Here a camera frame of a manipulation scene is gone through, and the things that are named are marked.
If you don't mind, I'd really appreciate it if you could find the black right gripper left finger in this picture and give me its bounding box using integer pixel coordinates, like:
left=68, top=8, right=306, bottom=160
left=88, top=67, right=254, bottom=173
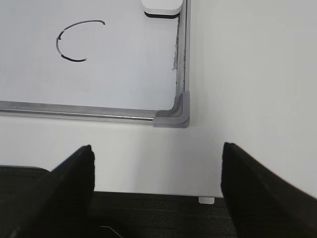
left=0, top=145, right=95, bottom=238

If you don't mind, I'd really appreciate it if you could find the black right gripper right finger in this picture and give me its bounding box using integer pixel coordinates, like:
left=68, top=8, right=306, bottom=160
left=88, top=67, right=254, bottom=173
left=221, top=142, right=317, bottom=238

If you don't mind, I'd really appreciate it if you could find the white whiteboard eraser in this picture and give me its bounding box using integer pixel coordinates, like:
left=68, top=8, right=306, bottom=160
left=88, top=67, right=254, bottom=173
left=141, top=0, right=183, bottom=18

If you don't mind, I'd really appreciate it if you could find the small white tab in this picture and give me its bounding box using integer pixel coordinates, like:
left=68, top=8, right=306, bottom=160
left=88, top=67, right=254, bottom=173
left=198, top=197, right=215, bottom=205

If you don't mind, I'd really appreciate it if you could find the white framed whiteboard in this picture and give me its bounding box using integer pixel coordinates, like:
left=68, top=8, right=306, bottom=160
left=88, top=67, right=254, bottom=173
left=0, top=0, right=190, bottom=128

